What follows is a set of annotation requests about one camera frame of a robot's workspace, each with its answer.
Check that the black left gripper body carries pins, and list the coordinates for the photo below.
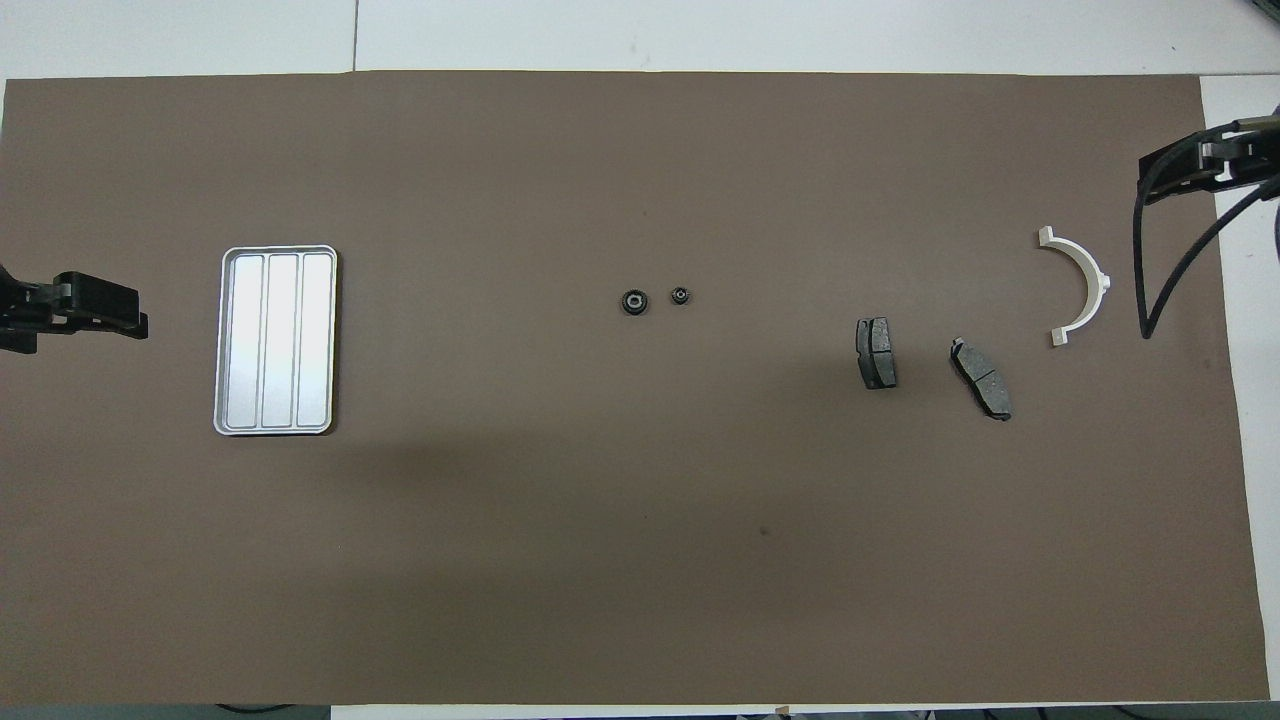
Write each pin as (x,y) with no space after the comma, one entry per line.
(25,310)

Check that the small black bearing gear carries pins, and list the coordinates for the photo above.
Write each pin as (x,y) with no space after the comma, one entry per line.
(680,296)

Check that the large black bearing gear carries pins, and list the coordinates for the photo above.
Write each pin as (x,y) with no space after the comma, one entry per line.
(636,302)

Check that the silver metal tray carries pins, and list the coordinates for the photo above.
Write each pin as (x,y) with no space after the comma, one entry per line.
(275,340)

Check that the brown table mat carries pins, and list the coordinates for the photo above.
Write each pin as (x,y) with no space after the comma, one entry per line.
(600,550)

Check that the long dark brake pad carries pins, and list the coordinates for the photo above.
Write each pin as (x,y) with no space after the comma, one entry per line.
(982,380)

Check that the white curved plastic bracket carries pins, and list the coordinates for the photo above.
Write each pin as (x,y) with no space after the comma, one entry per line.
(1092,275)

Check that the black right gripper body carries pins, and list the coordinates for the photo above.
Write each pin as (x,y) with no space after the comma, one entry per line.
(1245,155)

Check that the short dark brake pad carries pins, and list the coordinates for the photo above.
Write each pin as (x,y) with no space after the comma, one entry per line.
(876,353)

